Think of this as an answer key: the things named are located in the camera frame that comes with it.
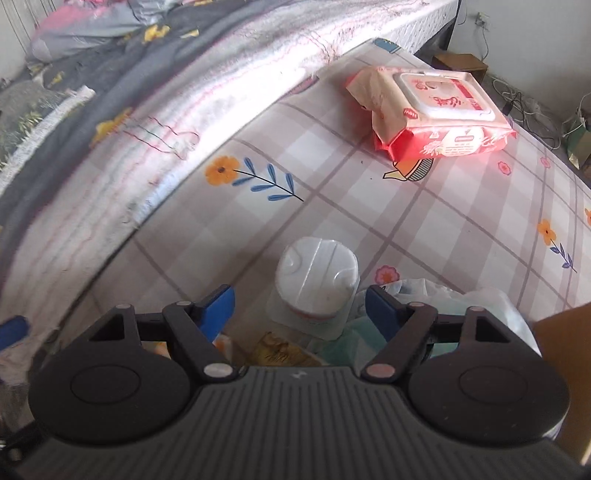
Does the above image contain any pink and grey quilt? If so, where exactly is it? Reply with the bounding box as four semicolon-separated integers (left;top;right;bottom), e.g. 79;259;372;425
28;0;185;63

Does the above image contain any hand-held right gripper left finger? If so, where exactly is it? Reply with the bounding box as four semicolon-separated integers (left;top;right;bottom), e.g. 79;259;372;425
88;285;236;383

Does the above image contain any grey flower print blanket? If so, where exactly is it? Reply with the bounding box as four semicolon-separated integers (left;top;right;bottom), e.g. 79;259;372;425
0;11;264;204

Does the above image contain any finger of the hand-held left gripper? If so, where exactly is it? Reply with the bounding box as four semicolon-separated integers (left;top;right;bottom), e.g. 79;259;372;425
0;315;31;354

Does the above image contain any clear plastic bag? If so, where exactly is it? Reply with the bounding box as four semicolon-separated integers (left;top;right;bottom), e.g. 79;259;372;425
383;277;541;358

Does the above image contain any brown wooden nightstand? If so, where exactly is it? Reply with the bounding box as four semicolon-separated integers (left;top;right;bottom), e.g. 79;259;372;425
433;52;489;84

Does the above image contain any yellow snack packet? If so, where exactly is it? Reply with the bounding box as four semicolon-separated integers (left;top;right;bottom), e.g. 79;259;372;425
249;330;315;367

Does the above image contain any green paper bag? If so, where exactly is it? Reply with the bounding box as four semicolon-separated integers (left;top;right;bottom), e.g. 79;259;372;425
561;92;591;169

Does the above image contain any white quilted mattress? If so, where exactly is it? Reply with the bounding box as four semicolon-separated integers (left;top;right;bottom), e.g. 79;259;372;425
0;0;462;301

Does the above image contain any plaid flower print bed sheet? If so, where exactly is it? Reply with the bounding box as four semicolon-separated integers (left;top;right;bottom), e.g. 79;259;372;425
0;39;591;370

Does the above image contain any black bed frame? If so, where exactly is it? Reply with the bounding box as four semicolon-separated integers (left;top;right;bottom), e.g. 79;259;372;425
413;0;462;63

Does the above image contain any teal soft packet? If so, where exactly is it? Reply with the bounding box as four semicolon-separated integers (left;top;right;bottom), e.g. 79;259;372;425
318;318;393;367

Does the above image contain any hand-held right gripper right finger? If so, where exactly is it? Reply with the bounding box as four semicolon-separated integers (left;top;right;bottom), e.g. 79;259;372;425
361;285;513;381

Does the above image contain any tangle of cables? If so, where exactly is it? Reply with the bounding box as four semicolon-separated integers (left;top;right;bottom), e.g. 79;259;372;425
480;28;571;151

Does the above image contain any large brown cardboard box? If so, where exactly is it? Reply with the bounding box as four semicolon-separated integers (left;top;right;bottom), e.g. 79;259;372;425
531;302;591;462

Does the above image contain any white round blister-packed container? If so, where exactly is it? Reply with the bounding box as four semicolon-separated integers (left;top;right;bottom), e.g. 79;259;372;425
267;236;361;342

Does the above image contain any red wet wipes pack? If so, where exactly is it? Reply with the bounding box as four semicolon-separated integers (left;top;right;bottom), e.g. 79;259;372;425
345;65;518;162

